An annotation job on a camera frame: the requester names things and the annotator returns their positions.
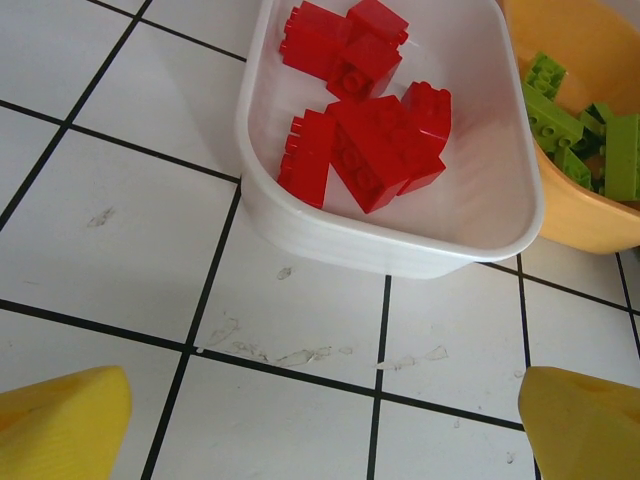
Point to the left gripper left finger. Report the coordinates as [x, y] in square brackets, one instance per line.
[55, 430]

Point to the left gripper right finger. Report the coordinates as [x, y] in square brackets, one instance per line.
[585, 430]

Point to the white plastic container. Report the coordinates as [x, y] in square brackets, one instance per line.
[450, 222]

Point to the small green lego brick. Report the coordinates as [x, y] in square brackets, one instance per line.
[572, 167]

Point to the small red lego brick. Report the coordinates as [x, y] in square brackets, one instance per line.
[362, 70]
[377, 20]
[430, 115]
[422, 177]

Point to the long red lego brick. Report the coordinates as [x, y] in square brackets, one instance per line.
[375, 155]
[312, 40]
[307, 157]

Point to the orange plastic container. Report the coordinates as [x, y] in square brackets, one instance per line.
[575, 30]

